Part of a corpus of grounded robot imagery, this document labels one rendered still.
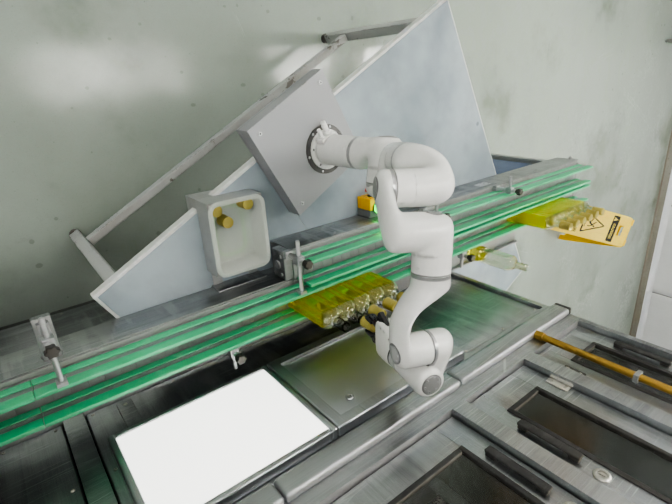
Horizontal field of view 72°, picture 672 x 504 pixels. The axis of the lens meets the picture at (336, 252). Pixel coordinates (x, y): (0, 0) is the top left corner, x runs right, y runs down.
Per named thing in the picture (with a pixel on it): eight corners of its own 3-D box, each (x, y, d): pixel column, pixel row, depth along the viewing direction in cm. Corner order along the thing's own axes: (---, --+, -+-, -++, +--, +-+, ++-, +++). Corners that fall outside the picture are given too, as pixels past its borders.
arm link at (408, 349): (435, 264, 103) (431, 351, 108) (385, 271, 98) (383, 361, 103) (459, 274, 95) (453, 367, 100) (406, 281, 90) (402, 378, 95)
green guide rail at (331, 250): (295, 257, 141) (309, 265, 135) (294, 254, 141) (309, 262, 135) (577, 166, 238) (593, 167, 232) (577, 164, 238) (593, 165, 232)
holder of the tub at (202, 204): (210, 286, 141) (221, 295, 135) (195, 199, 131) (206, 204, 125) (259, 270, 150) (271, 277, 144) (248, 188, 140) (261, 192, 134)
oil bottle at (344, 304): (302, 300, 148) (344, 325, 132) (301, 284, 146) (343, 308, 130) (316, 295, 151) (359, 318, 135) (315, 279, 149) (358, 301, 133)
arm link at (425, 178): (380, 142, 107) (399, 144, 93) (436, 142, 109) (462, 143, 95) (379, 200, 110) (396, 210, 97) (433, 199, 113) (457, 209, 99)
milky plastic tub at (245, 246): (207, 271, 138) (219, 280, 132) (195, 199, 130) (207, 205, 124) (258, 256, 148) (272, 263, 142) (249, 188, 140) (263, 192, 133)
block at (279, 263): (272, 275, 146) (284, 282, 141) (269, 247, 143) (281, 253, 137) (282, 272, 148) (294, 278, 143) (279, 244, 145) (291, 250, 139)
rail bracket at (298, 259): (285, 287, 142) (308, 301, 132) (279, 236, 135) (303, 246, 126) (293, 284, 143) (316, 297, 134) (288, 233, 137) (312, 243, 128)
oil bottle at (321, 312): (287, 306, 145) (328, 333, 129) (285, 290, 143) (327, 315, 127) (302, 301, 148) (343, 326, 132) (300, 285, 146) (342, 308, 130)
